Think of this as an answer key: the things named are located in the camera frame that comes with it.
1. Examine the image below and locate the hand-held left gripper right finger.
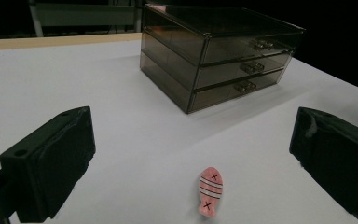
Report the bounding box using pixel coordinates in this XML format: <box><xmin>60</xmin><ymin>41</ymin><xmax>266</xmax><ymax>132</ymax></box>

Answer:
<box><xmin>289</xmin><ymin>106</ymin><xmax>358</xmax><ymax>223</ymax></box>

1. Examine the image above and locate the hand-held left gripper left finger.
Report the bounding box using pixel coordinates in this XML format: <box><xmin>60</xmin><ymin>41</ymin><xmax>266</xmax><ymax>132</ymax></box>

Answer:
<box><xmin>0</xmin><ymin>105</ymin><xmax>96</xmax><ymax>224</ymax></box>

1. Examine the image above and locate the pink striped fish toy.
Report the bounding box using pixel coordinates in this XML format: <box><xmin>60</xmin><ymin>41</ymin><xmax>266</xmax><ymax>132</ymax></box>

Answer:
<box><xmin>198</xmin><ymin>166</ymin><xmax>224</xmax><ymax>218</ymax></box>

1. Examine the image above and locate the smoky clear drawer cabinet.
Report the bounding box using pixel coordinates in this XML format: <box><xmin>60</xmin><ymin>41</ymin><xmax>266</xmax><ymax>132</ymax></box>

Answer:
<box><xmin>139</xmin><ymin>3</ymin><xmax>307</xmax><ymax>115</ymax></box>

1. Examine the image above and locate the white table cover sheet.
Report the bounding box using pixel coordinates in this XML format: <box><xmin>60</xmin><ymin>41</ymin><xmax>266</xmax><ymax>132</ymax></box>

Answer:
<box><xmin>0</xmin><ymin>39</ymin><xmax>358</xmax><ymax>224</ymax></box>

